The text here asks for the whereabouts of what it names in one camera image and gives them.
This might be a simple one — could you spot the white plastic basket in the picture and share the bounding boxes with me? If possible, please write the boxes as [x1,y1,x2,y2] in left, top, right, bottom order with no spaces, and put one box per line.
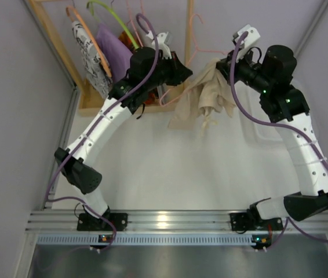
[238,83,283,145]

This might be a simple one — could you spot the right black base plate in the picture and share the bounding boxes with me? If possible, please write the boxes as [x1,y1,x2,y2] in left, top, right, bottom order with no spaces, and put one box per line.
[229,212,283,233]

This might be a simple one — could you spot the perforated cable duct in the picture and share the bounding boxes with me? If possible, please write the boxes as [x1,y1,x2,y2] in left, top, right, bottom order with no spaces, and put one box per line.
[37,233,271,246]

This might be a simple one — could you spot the wooden clothes rack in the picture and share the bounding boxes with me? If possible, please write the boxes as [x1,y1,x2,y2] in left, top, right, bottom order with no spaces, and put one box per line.
[27,1,194,117]

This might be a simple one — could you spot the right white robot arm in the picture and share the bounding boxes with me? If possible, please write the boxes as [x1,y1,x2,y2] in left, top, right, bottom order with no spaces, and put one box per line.
[216,45,328,223]

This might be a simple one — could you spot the green hanger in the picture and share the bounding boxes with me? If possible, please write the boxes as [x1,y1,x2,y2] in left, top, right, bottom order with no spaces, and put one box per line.
[86,1,143,50]

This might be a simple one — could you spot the pink wire hanger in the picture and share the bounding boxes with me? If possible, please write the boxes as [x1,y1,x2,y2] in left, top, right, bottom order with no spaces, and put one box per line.
[159,13,228,107]
[126,1,147,46]

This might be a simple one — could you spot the aluminium mounting rail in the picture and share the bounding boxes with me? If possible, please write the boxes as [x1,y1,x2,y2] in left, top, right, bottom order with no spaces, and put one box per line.
[25,209,328,232]

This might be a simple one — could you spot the purple garment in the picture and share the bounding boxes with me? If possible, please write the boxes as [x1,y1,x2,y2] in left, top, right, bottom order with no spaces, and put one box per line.
[96,23,132,83]

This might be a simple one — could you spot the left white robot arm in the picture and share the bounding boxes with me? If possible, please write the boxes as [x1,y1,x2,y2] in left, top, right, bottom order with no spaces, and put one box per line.
[54,47,192,230]

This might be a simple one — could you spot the beige trousers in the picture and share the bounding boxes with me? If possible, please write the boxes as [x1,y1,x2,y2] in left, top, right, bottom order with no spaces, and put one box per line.
[167,58,236,135]

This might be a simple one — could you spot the orange hanger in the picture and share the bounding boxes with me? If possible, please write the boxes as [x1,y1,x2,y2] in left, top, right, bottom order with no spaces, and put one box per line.
[65,5,112,78]

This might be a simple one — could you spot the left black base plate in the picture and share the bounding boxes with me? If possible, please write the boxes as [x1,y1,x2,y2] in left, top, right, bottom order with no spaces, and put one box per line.
[76,213,128,232]

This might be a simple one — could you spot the black white patterned garment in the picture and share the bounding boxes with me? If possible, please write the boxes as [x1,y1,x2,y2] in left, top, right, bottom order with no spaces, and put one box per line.
[71,20,112,98]

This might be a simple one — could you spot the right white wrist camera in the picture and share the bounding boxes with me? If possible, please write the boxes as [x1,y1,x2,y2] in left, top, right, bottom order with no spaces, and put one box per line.
[232,24,261,59]

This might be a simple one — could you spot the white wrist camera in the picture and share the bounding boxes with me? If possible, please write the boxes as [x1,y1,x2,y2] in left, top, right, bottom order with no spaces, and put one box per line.
[232,24,261,59]
[145,31,172,59]

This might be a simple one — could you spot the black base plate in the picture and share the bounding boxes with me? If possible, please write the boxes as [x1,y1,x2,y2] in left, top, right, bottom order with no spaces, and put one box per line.
[76,213,128,232]
[229,212,283,233]

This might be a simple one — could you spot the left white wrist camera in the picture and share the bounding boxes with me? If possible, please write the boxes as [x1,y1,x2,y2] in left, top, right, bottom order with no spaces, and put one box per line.
[145,31,172,59]

